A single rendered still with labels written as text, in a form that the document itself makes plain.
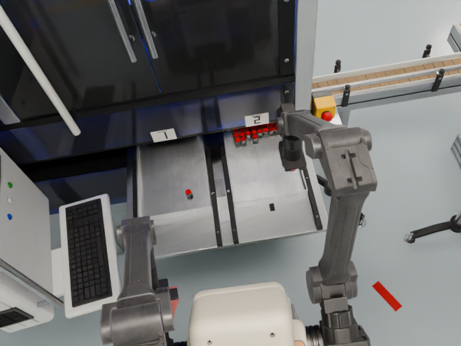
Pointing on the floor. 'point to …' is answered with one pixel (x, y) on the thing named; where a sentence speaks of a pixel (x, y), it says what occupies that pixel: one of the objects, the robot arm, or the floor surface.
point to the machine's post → (304, 51)
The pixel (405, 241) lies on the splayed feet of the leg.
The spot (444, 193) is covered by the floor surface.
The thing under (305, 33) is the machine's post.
